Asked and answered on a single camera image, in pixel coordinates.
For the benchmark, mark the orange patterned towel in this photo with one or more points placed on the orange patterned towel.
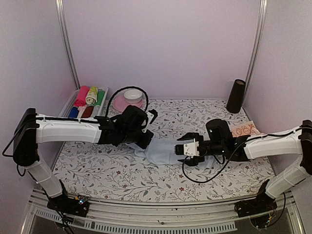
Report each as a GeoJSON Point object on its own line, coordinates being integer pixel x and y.
{"type": "Point", "coordinates": [248, 128]}

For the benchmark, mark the pink rolled towel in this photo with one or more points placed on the pink rolled towel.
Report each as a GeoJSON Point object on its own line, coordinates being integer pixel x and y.
{"type": "Point", "coordinates": [80, 99]}

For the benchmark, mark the green rolled towel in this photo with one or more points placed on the green rolled towel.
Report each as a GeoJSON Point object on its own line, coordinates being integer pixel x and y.
{"type": "Point", "coordinates": [100, 97]}

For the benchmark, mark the light blue towel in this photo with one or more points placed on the light blue towel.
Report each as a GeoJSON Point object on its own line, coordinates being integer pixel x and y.
{"type": "Point", "coordinates": [159, 152]}

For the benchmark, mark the yellow-green rolled towel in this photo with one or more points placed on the yellow-green rolled towel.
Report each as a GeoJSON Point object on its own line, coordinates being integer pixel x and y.
{"type": "Point", "coordinates": [92, 95]}

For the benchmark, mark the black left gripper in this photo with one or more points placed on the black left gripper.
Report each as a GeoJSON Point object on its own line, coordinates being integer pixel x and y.
{"type": "Point", "coordinates": [145, 143]}

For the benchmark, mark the dark brown cylinder cup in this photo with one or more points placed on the dark brown cylinder cup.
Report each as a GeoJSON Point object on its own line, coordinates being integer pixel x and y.
{"type": "Point", "coordinates": [236, 96]}

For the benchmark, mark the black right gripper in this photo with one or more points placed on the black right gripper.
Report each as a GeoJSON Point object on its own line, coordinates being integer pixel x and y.
{"type": "Point", "coordinates": [190, 136]}

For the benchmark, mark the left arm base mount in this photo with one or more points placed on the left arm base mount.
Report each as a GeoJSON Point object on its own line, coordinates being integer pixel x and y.
{"type": "Point", "coordinates": [66, 205]}

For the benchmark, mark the white bowl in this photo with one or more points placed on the white bowl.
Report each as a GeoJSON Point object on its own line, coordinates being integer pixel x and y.
{"type": "Point", "coordinates": [133, 96]}

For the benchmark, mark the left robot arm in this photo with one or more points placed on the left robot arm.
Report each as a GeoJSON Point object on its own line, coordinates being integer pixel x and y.
{"type": "Point", "coordinates": [34, 129]}

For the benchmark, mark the pink plate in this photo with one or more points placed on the pink plate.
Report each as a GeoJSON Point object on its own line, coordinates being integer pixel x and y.
{"type": "Point", "coordinates": [120, 103]}

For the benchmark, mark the brown rolled towel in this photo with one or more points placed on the brown rolled towel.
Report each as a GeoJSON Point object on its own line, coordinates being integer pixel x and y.
{"type": "Point", "coordinates": [87, 112]}

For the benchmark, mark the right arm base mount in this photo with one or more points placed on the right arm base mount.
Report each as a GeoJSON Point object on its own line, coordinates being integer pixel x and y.
{"type": "Point", "coordinates": [255, 206]}

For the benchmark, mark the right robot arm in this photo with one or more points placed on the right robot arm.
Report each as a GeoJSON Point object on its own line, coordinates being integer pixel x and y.
{"type": "Point", "coordinates": [245, 148]}

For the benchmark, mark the blue rolled towel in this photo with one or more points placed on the blue rolled towel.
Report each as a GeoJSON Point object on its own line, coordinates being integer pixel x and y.
{"type": "Point", "coordinates": [73, 112]}

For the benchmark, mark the white plastic basket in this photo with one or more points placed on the white plastic basket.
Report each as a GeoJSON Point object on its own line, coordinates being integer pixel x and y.
{"type": "Point", "coordinates": [97, 111]}

